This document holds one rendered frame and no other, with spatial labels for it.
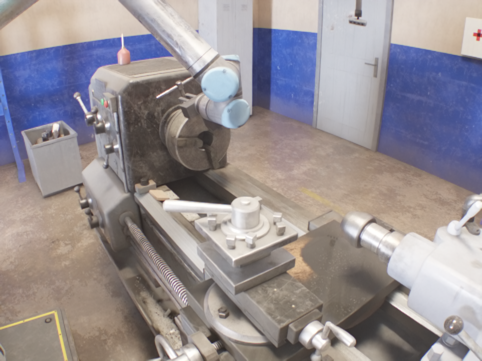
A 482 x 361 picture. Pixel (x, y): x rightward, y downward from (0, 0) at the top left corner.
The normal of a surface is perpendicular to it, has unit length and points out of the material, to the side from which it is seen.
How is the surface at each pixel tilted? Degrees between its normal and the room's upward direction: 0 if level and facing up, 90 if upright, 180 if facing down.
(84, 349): 0
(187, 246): 36
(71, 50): 90
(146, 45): 90
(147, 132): 90
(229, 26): 90
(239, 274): 0
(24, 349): 0
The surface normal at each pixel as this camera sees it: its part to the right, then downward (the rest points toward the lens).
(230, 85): 0.04, 0.50
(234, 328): 0.00, -0.89
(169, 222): -0.47, -0.57
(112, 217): 0.58, 0.37
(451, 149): -0.82, 0.26
